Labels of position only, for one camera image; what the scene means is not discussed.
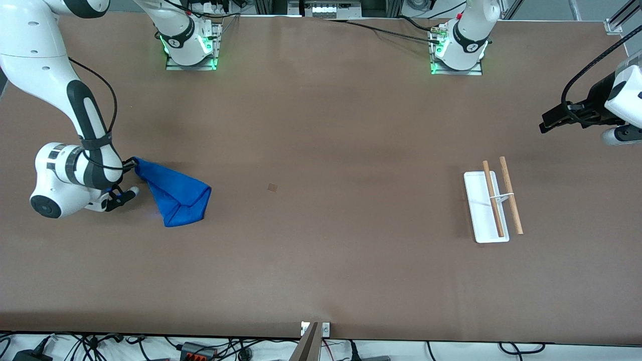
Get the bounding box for black power strip orange switches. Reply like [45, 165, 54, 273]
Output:
[178, 342, 219, 361]

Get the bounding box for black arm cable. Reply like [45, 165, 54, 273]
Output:
[561, 38, 642, 115]
[68, 55, 138, 173]

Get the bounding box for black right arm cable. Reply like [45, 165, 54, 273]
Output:
[68, 55, 138, 173]

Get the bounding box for grey camera mount pole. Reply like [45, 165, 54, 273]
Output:
[290, 322, 323, 361]

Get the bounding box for blue microfibre towel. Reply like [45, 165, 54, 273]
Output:
[133, 157, 212, 228]

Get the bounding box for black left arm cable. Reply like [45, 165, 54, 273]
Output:
[561, 38, 642, 115]

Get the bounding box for white socket strip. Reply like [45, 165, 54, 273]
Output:
[303, 0, 362, 18]

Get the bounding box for black power adapter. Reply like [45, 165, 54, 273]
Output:
[13, 348, 51, 361]

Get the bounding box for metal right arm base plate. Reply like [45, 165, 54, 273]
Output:
[166, 23, 221, 71]

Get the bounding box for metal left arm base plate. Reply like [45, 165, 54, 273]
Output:
[430, 25, 483, 76]

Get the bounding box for looped black floor cable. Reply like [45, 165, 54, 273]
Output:
[498, 342, 546, 354]

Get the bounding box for white rack with wooden bars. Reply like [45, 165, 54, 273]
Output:
[463, 156, 524, 244]

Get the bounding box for black cable on table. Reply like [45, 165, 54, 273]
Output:
[324, 18, 442, 45]

